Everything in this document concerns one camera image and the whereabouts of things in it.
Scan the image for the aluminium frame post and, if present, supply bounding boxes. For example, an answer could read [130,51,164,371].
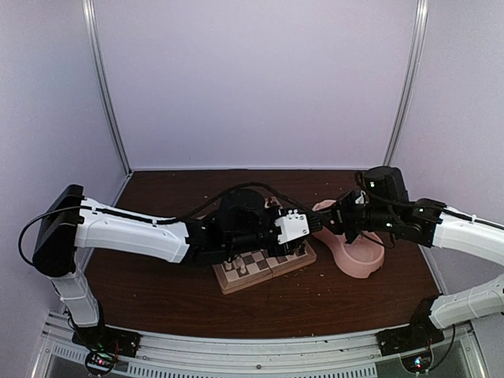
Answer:
[82,0,133,177]
[383,0,429,165]

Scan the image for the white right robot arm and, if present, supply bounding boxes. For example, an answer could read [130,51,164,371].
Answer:
[313,166,503,348]

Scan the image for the left circuit board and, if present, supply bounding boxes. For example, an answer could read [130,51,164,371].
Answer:
[84,351,117,376]

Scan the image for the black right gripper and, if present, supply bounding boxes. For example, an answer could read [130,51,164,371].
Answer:
[314,190,396,245]

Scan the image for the left aluminium frame post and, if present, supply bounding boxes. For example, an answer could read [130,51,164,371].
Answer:
[82,0,133,177]

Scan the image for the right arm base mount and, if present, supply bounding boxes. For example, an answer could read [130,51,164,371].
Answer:
[376,324,444,356]

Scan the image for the wooden chess board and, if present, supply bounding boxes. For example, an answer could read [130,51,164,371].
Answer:
[212,195,318,296]

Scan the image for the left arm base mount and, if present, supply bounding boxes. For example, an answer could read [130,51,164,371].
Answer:
[72,327,141,358]

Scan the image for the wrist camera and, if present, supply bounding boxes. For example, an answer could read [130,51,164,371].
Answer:
[348,190,368,205]
[274,209,321,245]

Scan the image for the pink double pet bowl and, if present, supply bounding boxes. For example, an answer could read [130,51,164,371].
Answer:
[310,199,386,280]

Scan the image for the right aluminium frame post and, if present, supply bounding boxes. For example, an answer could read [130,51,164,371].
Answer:
[383,0,429,165]

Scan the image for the dark chess pieces row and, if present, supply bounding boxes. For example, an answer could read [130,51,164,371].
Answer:
[265,196,279,209]

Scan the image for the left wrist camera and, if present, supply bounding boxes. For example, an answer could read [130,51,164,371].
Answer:
[274,209,321,245]

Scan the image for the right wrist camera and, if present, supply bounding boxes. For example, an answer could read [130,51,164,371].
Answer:
[348,190,368,205]

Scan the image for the aluminium front rail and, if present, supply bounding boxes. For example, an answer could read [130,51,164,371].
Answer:
[31,310,489,378]

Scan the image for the right circuit board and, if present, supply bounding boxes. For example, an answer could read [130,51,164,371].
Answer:
[401,351,433,374]

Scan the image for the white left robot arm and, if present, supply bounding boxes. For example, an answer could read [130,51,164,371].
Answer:
[32,185,321,350]

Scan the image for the circuit board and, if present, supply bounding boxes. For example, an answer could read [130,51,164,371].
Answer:
[401,351,433,374]
[84,351,117,376]

